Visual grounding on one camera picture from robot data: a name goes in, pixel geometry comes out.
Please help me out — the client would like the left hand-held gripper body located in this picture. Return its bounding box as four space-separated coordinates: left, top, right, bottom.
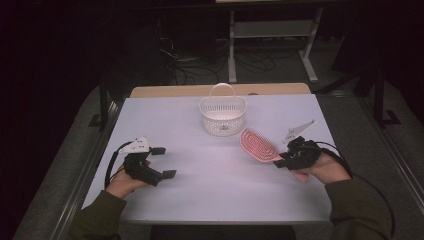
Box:
118 136 165 187

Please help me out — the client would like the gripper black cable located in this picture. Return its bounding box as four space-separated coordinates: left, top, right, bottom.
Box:
312 140 397 236
103 141 135 190

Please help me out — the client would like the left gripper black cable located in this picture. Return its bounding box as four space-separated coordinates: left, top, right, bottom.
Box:
103 141 135 190

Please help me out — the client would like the tangle of floor cables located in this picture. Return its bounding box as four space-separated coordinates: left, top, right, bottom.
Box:
156 33 279 86

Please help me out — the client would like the dark metal stand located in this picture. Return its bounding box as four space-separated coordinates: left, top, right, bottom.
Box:
87 77 113 128
372 64 403 129

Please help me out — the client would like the white plastic basket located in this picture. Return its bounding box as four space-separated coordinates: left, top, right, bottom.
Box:
198 82 248 137

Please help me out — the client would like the person's right hand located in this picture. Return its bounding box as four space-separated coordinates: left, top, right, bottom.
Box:
290 151 352 185

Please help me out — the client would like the pink hairbrush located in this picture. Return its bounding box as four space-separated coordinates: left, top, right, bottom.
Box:
239 127 310 183

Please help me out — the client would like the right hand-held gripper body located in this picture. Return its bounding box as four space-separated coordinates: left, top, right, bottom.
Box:
279 119 323 171

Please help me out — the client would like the grey metal stand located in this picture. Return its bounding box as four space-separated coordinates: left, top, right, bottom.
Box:
227 7 324 84

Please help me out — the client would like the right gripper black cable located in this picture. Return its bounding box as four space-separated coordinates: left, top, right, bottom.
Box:
312 140 397 236

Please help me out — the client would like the person's left hand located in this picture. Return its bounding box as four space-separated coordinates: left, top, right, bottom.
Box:
105 159 152 200

